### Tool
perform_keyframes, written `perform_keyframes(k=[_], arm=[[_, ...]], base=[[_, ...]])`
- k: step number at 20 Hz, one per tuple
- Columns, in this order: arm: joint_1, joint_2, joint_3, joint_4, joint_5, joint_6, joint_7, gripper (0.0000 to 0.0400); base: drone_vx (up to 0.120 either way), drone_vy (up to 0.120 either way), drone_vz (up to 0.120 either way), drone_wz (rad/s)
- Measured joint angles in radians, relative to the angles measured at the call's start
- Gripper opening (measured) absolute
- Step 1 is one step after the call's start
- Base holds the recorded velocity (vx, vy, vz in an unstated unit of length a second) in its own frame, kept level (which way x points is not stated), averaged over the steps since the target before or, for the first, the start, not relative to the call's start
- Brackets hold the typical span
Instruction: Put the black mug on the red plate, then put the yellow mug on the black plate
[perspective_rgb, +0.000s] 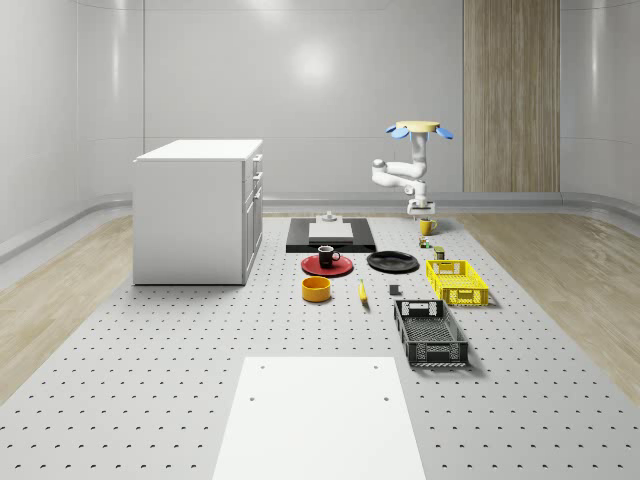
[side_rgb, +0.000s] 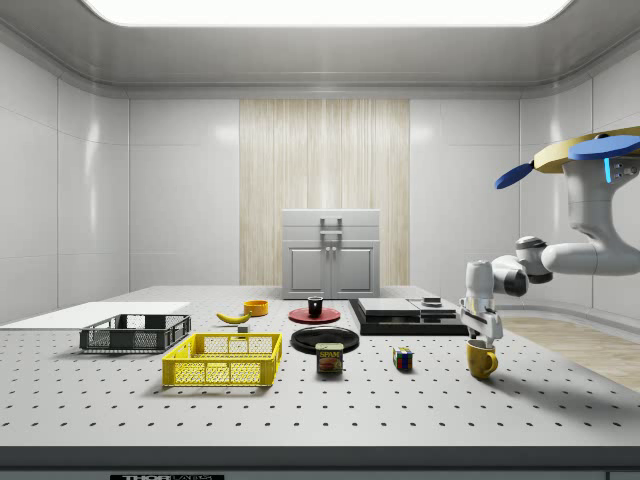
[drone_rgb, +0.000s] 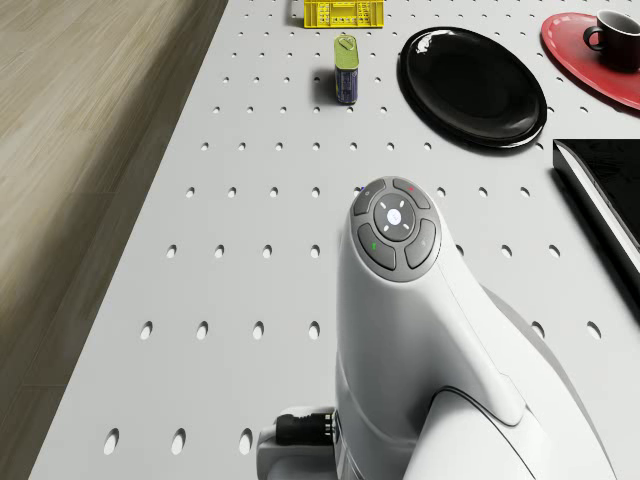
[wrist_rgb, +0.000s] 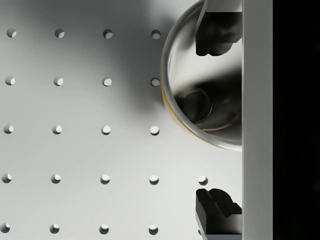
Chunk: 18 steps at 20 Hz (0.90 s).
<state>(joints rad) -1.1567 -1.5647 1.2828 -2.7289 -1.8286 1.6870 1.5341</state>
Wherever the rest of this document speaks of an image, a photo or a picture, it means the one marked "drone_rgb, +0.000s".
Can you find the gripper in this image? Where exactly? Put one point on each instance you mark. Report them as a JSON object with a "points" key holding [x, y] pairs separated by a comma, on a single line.
{"points": [[295, 457]]}

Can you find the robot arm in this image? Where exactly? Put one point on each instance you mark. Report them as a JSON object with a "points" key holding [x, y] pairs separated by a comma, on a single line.
{"points": [[425, 350]]}

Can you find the flat-sided can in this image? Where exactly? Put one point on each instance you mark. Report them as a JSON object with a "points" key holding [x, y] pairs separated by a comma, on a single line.
{"points": [[346, 75]]}

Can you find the black plate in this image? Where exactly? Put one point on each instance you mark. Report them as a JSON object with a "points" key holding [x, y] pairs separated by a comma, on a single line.
{"points": [[475, 87]]}

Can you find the black stove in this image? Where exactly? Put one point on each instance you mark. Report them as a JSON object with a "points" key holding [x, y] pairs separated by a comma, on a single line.
{"points": [[610, 175]]}

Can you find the yellow basket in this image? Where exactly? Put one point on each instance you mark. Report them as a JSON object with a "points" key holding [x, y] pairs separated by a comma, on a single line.
{"points": [[345, 14]]}

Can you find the red plate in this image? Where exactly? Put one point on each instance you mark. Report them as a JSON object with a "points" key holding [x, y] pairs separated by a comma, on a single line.
{"points": [[570, 55]]}

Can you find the black mug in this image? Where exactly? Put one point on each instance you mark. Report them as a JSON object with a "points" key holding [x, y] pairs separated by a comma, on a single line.
{"points": [[622, 45]]}

